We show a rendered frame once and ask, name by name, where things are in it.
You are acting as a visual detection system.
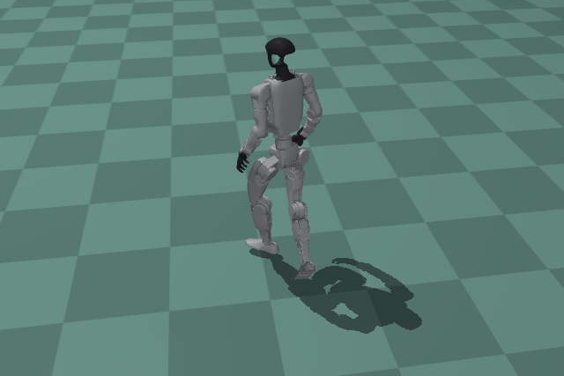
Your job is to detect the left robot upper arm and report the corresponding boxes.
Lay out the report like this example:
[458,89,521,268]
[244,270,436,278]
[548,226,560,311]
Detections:
[250,83,271,139]

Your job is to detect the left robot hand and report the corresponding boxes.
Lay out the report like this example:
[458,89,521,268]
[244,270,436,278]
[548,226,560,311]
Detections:
[237,152,249,173]

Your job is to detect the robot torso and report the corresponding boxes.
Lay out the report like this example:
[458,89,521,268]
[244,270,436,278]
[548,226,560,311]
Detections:
[261,69,304,170]

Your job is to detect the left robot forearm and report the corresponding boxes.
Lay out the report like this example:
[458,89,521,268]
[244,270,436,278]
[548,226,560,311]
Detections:
[239,126,262,158]

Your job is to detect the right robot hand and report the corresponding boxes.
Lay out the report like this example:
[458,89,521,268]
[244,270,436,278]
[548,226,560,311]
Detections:
[292,127,307,146]

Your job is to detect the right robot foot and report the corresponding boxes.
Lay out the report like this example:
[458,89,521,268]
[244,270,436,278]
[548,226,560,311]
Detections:
[294,262,315,279]

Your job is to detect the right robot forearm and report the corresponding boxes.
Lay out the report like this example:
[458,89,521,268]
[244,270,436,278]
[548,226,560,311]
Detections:
[300,114,322,138]

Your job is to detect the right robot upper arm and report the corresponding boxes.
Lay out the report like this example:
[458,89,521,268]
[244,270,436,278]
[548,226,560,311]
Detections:
[299,73,323,119]

